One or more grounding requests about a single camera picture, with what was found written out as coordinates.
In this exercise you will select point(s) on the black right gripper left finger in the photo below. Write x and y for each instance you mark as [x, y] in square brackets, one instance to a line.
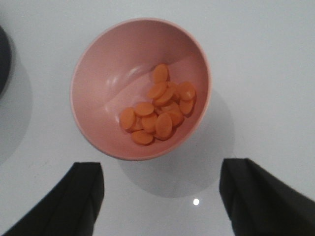
[71, 208]

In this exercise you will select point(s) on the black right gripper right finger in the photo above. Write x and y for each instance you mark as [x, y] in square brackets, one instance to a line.
[259, 204]

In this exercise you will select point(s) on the orange ham slices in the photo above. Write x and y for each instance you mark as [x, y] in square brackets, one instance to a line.
[158, 119]

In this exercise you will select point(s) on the pink bowl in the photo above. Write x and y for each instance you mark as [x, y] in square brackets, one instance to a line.
[115, 72]

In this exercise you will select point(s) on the dark blue saucepan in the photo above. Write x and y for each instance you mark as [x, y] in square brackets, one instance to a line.
[5, 59]

